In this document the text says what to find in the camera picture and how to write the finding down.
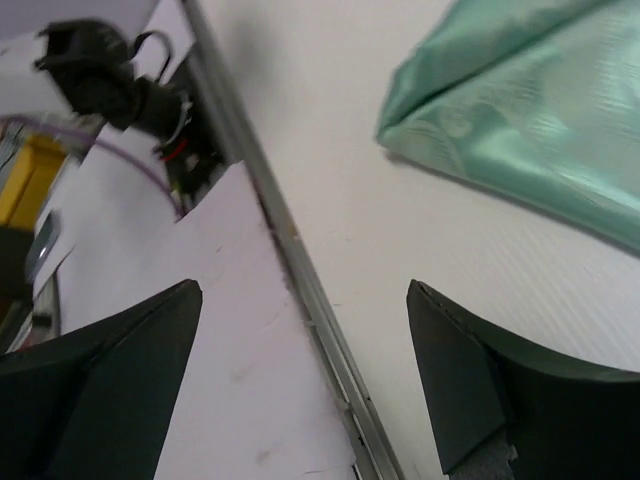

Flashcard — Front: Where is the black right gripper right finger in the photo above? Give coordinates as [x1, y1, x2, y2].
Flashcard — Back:
[407, 281, 639, 479]

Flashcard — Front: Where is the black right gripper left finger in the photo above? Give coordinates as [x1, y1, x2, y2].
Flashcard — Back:
[1, 279, 202, 480]

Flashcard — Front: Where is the green satin cloth napkin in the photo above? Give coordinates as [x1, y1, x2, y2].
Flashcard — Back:
[376, 1, 639, 250]

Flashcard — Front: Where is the aluminium table edge rail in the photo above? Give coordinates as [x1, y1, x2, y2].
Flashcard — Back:
[183, 1, 405, 479]

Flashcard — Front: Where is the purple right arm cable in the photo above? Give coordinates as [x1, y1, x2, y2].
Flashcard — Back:
[0, 114, 186, 221]

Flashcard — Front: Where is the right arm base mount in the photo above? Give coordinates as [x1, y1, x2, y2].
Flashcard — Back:
[34, 19, 225, 211]

